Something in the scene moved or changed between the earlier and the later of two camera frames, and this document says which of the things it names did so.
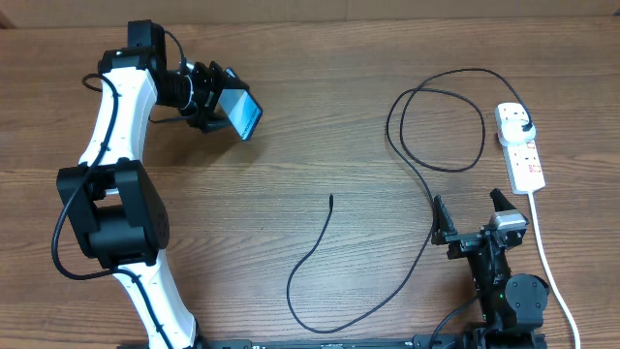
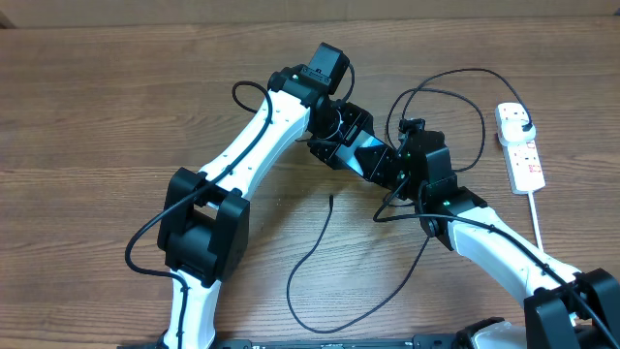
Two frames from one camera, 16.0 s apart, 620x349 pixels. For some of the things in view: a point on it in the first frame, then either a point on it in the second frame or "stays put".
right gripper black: [462, 242] → [375, 172]
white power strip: [523, 162] stays put
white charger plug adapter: [511, 131] stays put
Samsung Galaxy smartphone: [240, 107] → [348, 155]
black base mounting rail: [450, 340] stays put
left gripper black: [213, 79] → [357, 118]
